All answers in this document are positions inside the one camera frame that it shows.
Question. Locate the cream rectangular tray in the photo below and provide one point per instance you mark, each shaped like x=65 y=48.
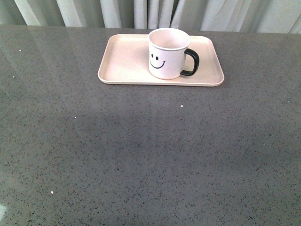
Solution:
x=125 y=61

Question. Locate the grey pleated curtain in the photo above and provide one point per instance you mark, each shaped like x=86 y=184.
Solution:
x=266 y=16

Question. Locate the white smiley mug black handle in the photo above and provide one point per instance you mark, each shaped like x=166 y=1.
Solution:
x=170 y=55

